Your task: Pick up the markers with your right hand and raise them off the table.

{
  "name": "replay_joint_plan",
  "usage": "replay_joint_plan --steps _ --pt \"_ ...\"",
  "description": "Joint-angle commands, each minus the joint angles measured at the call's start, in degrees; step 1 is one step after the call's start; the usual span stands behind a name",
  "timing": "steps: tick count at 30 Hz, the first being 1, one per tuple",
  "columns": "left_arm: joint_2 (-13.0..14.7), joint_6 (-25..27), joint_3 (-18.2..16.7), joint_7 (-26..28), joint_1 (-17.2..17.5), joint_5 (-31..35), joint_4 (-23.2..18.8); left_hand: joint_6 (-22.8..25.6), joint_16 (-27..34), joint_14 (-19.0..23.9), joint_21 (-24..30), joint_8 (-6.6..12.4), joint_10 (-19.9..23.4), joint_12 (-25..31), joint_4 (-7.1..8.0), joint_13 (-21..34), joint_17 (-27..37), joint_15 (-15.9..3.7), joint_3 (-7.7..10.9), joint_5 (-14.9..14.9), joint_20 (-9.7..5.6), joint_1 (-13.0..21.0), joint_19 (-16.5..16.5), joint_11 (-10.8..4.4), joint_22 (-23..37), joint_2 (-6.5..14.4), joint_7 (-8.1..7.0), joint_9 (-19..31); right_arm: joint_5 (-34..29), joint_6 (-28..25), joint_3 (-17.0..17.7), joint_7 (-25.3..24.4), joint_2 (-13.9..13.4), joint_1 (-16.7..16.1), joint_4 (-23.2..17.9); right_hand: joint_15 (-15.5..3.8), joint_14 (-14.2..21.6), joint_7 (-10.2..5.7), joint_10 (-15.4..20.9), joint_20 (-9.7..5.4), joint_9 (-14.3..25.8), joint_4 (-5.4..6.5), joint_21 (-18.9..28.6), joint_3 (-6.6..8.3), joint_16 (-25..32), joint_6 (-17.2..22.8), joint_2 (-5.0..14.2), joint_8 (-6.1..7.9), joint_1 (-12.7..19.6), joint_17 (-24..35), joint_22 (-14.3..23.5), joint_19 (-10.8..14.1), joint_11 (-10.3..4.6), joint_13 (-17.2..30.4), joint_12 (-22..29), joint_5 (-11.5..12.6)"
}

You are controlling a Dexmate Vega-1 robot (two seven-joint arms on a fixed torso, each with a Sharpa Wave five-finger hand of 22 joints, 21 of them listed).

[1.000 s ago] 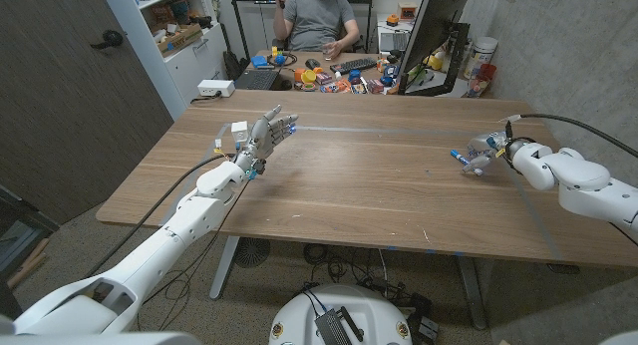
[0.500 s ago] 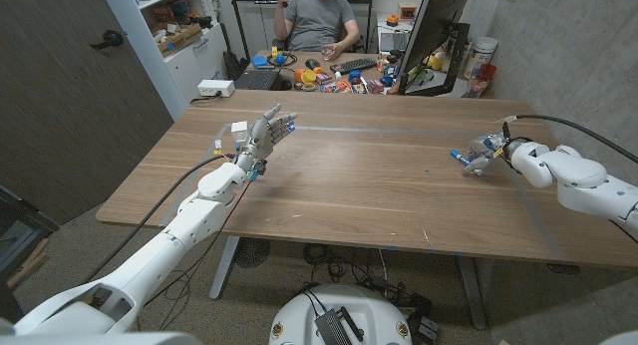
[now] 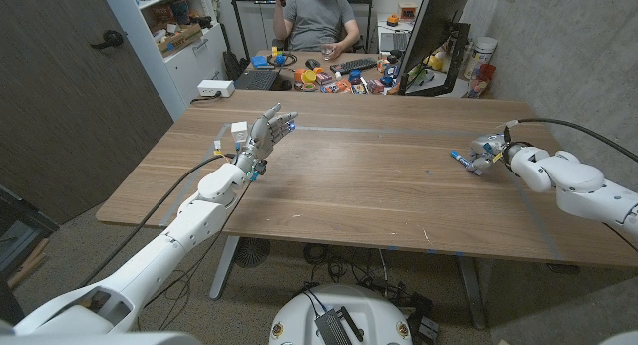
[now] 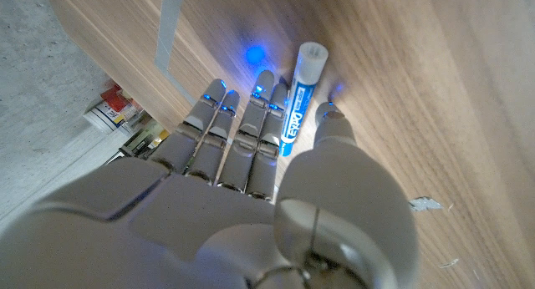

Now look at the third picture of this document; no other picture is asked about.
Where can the wooden sticks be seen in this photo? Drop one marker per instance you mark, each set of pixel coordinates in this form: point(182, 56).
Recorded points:
point(30, 262)

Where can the black backpack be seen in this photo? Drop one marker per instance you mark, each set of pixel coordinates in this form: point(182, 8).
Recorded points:
point(233, 66)

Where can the black antenna stick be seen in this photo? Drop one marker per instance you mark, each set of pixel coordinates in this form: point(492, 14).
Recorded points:
point(351, 325)

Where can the cardboard box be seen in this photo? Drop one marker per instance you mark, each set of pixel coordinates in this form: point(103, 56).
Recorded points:
point(182, 38)

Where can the round black floor fan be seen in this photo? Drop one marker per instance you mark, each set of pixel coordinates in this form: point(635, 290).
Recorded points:
point(251, 252)

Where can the black laptop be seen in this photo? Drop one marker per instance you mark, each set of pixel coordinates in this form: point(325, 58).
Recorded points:
point(256, 79)

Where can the small white cube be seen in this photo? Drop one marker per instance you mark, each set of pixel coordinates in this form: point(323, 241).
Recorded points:
point(239, 130)

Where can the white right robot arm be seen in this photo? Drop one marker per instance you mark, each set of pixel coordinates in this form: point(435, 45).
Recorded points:
point(573, 180)

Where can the yellow toy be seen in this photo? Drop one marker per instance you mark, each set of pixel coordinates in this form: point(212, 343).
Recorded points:
point(434, 62)

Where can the red snack packet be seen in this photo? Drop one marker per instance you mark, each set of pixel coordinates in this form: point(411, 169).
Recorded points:
point(375, 86)

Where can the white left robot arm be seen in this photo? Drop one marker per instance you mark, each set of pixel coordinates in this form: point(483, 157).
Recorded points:
point(199, 220)

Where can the clear drinking glass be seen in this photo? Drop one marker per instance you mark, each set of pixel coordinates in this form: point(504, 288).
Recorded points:
point(327, 51)

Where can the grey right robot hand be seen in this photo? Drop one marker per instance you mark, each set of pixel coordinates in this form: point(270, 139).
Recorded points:
point(491, 148)

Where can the grey table leg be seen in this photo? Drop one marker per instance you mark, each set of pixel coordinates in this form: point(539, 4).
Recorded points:
point(224, 265)
point(472, 295)

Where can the white shelf cabinet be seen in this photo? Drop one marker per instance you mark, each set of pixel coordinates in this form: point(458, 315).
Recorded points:
point(194, 66)

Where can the white round canister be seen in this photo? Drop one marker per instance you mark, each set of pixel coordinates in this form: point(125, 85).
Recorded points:
point(481, 53)

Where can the black furniture piece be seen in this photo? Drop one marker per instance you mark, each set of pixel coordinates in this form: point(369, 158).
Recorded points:
point(20, 230)

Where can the black electronics box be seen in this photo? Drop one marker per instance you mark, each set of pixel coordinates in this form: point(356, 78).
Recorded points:
point(331, 327)

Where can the orange wooden box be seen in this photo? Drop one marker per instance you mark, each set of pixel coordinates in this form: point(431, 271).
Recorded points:
point(407, 11)

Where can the blue flat box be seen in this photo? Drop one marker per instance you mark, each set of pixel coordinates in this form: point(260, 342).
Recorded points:
point(259, 62)

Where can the small orange object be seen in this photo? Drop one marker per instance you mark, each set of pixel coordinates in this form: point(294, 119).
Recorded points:
point(392, 20)

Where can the black computer mouse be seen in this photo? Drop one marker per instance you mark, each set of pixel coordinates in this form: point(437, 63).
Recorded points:
point(312, 64)

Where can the black computer monitor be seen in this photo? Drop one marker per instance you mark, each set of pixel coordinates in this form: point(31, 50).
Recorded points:
point(433, 21)

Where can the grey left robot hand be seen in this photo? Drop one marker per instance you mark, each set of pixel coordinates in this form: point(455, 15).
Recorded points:
point(261, 140)

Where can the orange snack packet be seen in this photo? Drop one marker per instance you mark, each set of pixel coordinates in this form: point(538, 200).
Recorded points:
point(336, 87)

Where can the black keyboard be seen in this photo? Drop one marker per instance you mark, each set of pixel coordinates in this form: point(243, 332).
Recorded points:
point(354, 65)

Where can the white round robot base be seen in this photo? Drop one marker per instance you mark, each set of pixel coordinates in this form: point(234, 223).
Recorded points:
point(369, 310)

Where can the blue marker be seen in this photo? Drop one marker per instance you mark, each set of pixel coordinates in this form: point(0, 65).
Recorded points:
point(459, 158)

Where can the yellow and orange caps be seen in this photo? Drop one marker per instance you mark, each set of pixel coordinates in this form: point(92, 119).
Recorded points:
point(306, 76)

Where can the white power strip box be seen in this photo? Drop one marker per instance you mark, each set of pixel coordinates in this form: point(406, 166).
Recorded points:
point(215, 88)

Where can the person in grey t-shirt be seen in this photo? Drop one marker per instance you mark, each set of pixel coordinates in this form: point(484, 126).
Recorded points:
point(319, 21)

